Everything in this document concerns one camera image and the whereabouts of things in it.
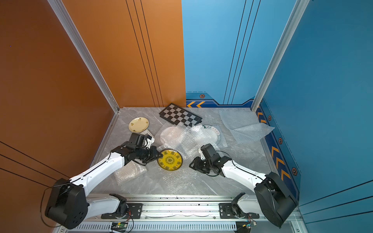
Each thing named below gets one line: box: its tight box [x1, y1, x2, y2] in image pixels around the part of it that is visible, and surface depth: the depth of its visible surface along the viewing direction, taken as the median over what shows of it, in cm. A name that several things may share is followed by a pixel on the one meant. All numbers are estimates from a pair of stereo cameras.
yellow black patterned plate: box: [156, 148, 184, 172], surface depth 84 cm
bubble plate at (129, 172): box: [114, 160, 148, 186], surface depth 83 cm
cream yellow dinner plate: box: [128, 116, 150, 134], surface depth 113 cm
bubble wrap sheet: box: [218, 107, 275, 143], surface depth 112 cm
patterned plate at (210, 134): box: [201, 124, 221, 148], surface depth 98 cm
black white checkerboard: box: [159, 102, 203, 128], surface depth 114 cm
